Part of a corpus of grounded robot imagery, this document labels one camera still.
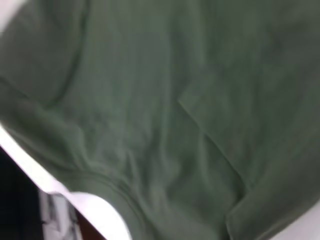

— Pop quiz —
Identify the dark green t-shirt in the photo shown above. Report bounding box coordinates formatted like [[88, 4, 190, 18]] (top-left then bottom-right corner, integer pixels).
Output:
[[0, 0, 320, 240]]

